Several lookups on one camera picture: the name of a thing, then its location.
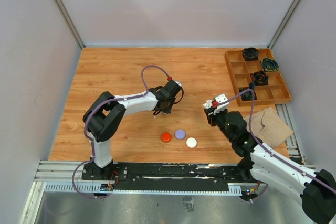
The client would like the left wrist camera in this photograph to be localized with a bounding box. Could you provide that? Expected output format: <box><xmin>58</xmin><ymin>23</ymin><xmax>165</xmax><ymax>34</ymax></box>
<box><xmin>167</xmin><ymin>76</ymin><xmax>182</xmax><ymax>87</ymax></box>

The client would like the dark blue rolled sock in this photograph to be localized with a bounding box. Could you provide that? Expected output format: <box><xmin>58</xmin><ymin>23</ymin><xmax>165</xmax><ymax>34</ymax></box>
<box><xmin>239</xmin><ymin>81</ymin><xmax>257</xmax><ymax>101</ymax></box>

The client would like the orange earbud charging case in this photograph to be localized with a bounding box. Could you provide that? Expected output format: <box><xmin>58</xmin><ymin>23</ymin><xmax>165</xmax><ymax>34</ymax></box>
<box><xmin>160</xmin><ymin>132</ymin><xmax>172</xmax><ymax>143</ymax></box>

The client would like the black orange rolled sock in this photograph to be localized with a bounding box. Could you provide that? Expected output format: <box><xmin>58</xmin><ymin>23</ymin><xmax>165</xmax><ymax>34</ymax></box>
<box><xmin>250</xmin><ymin>71</ymin><xmax>269</xmax><ymax>86</ymax></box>

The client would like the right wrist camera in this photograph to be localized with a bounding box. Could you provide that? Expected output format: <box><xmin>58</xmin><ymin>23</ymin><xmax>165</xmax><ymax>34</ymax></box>
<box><xmin>211</xmin><ymin>93</ymin><xmax>230</xmax><ymax>115</ymax></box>

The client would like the purple earbud charging case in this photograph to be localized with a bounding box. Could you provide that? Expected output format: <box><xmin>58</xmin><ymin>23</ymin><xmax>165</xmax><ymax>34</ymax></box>
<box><xmin>174</xmin><ymin>129</ymin><xmax>186</xmax><ymax>140</ymax></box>

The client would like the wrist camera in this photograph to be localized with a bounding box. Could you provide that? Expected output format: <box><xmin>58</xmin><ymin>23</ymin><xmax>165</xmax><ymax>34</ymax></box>
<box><xmin>211</xmin><ymin>93</ymin><xmax>230</xmax><ymax>115</ymax></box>
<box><xmin>167</xmin><ymin>76</ymin><xmax>182</xmax><ymax>87</ymax></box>

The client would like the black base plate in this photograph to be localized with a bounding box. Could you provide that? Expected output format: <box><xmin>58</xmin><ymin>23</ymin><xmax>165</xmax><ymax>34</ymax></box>
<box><xmin>81</xmin><ymin>163</ymin><xmax>257</xmax><ymax>193</ymax></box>

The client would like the wooden compartment tray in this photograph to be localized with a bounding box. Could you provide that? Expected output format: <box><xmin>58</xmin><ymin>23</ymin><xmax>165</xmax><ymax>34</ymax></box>
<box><xmin>225</xmin><ymin>48</ymin><xmax>291</xmax><ymax>105</ymax></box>

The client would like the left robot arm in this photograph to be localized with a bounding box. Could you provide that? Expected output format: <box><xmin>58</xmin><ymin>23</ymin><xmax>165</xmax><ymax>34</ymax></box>
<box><xmin>82</xmin><ymin>80</ymin><xmax>184</xmax><ymax>180</ymax></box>

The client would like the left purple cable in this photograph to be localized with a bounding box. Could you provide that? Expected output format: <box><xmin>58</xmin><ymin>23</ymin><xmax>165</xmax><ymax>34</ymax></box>
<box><xmin>72</xmin><ymin>65</ymin><xmax>173</xmax><ymax>199</ymax></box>

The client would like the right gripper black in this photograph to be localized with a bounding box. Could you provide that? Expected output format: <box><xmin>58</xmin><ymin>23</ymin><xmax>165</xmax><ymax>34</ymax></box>
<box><xmin>205</xmin><ymin>105</ymin><xmax>235</xmax><ymax>143</ymax></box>

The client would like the white earbud charging case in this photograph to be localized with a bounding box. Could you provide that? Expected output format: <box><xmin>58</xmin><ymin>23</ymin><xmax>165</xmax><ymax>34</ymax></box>
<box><xmin>186</xmin><ymin>137</ymin><xmax>197</xmax><ymax>148</ymax></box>

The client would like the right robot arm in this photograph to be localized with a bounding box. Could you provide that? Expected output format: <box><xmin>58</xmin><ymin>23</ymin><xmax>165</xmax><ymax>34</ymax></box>
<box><xmin>204</xmin><ymin>106</ymin><xmax>335</xmax><ymax>223</ymax></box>

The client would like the dark green rolled sock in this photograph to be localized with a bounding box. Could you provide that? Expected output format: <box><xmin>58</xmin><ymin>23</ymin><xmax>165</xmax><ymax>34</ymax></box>
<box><xmin>261</xmin><ymin>58</ymin><xmax>279</xmax><ymax>72</ymax></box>

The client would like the beige cloth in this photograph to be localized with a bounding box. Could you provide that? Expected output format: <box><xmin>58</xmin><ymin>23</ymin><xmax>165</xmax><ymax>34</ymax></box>
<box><xmin>251</xmin><ymin>107</ymin><xmax>293</xmax><ymax>148</ymax></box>

